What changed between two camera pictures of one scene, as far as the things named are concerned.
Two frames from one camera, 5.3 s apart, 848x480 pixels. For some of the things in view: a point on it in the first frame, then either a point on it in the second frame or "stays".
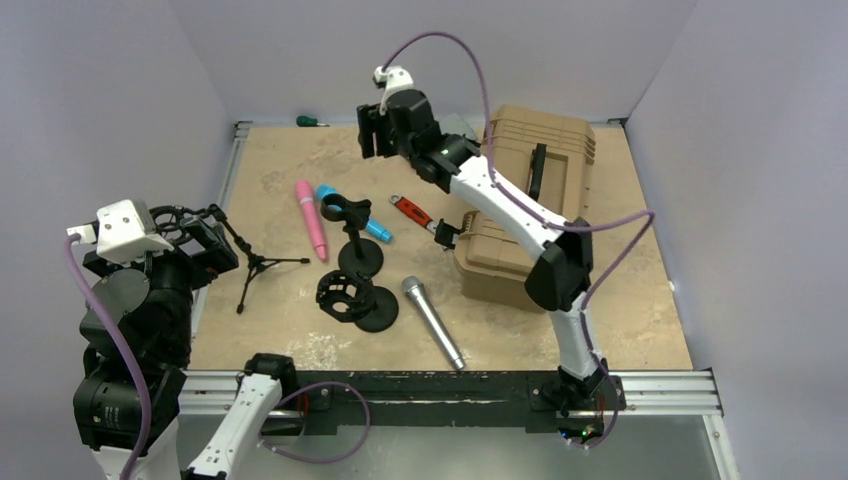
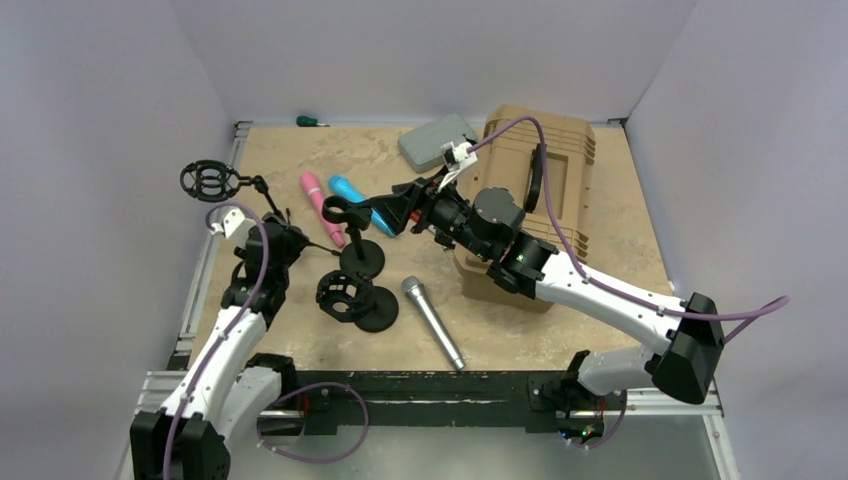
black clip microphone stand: (362, 255) stays
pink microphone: (305, 191) to (313, 187)
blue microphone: (371, 226) to (350, 191)
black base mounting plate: (320, 401) stays
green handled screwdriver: (304, 121) stays
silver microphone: (414, 287) stays
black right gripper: (371, 121) to (395, 207)
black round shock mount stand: (352, 297) stays
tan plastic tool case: (548, 154) stays
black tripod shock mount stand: (168, 223) to (211, 181)
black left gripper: (213, 256) to (293, 241)
